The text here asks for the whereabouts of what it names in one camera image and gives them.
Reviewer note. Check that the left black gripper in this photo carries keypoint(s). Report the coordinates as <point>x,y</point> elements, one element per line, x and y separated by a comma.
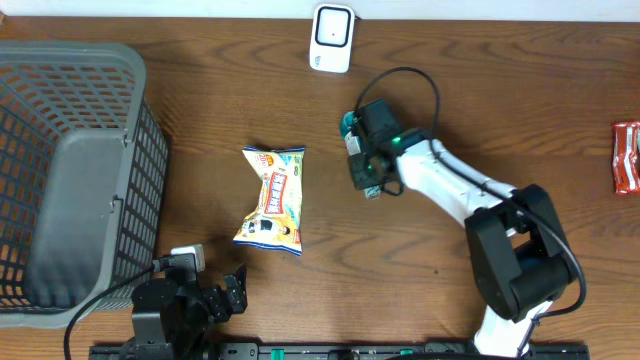
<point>220,308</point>

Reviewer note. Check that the teal mouthwash bottle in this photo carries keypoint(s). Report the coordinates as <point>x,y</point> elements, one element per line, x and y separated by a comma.
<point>352,144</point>

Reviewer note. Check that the yellow noodle snack bag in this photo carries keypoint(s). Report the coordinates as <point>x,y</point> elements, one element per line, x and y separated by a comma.
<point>275,222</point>

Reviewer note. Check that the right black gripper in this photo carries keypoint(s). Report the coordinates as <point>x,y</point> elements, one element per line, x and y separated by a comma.
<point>355,168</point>

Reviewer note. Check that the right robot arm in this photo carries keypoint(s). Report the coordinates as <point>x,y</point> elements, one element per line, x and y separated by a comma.
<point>521,260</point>

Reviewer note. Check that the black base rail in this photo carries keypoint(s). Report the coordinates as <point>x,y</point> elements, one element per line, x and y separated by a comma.
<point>429,350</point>

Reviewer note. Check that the white barcode scanner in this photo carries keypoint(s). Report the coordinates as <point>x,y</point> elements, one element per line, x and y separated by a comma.
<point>331,38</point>

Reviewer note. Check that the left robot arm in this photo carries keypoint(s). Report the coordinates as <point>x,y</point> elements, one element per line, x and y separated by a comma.
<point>173,315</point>

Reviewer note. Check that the grey plastic basket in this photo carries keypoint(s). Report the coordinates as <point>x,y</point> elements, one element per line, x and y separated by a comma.
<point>83,167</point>

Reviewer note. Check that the red chocolate bar wrapper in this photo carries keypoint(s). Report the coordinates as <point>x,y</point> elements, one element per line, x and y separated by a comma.
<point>625,159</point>

